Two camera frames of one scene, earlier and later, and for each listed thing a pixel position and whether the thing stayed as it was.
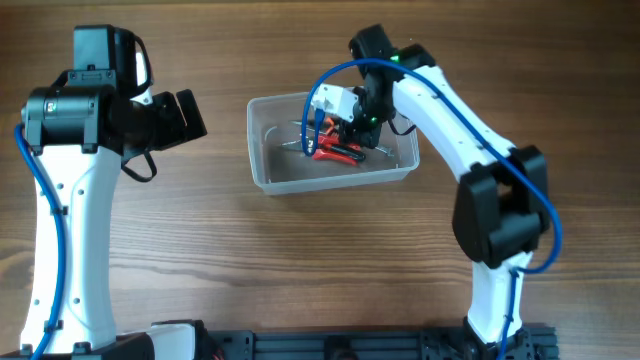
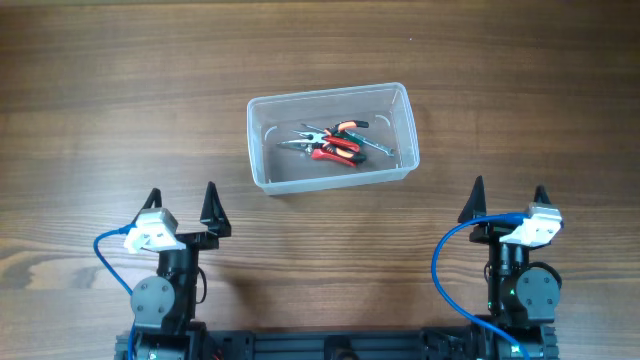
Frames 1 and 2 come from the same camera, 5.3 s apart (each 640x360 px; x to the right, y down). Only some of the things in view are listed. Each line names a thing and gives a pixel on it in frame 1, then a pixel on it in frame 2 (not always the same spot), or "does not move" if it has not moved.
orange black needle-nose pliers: x=313 y=127 -> x=321 y=139
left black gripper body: x=161 y=124 -> x=185 y=238
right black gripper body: x=368 y=118 -> x=489 y=233
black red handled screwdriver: x=350 y=150 -> x=342 y=144
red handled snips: x=324 y=150 does not move
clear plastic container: x=301 y=143 does not move
